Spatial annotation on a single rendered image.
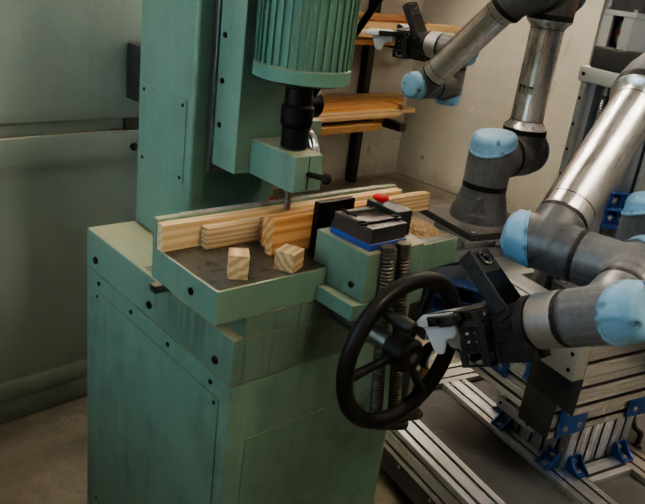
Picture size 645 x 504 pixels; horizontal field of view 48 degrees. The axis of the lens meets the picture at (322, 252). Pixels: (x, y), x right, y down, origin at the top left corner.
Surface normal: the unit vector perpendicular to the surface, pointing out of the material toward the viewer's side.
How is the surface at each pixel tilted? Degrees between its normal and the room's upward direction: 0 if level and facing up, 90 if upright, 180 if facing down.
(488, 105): 90
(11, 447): 0
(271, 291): 90
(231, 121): 90
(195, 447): 90
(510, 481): 0
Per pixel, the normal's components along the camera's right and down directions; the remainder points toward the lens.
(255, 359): 0.65, 0.36
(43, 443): 0.12, -0.92
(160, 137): -0.75, 0.16
